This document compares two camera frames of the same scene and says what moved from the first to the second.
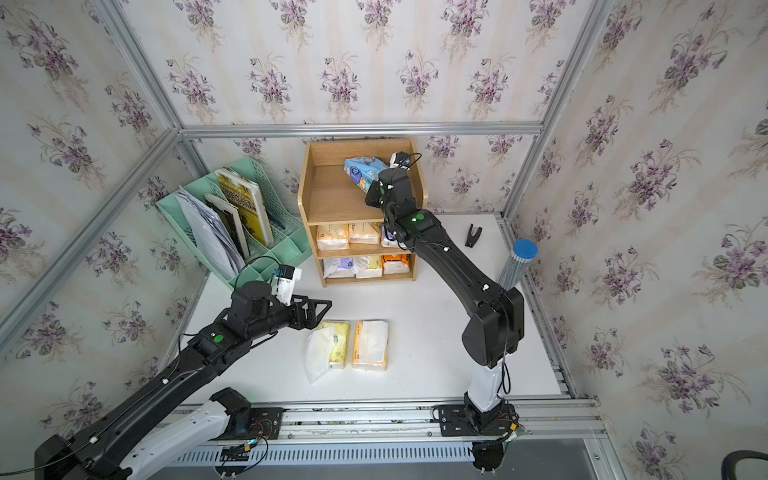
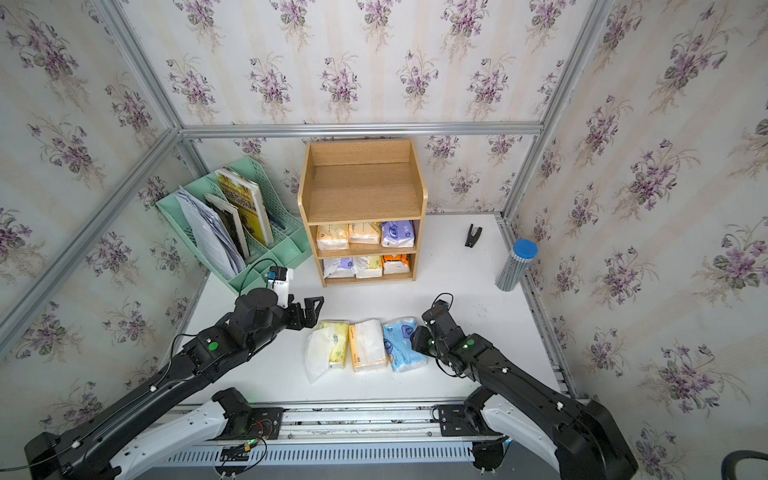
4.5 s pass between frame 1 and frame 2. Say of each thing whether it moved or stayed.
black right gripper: moved
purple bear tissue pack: stayed
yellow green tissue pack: stayed
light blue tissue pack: moved
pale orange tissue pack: stayed
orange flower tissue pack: stayed
